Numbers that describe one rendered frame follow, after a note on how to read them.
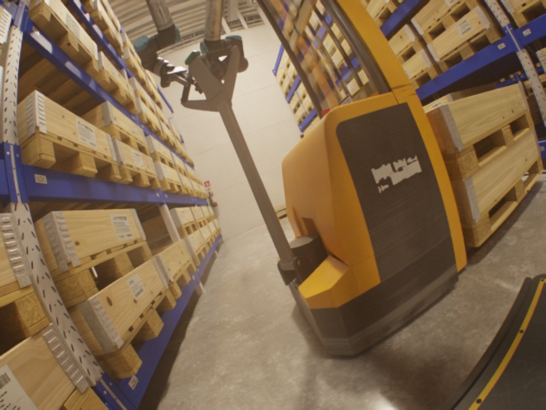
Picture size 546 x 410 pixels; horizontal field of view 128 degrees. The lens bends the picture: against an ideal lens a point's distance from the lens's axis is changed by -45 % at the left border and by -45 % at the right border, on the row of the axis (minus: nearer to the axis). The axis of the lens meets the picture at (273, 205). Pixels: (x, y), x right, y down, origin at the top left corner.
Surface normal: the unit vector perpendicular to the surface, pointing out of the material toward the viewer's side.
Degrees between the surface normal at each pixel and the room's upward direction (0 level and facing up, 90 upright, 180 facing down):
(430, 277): 90
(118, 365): 90
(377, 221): 90
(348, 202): 90
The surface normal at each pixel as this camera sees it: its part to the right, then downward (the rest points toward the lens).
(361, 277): 0.14, 0.00
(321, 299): -0.55, 0.27
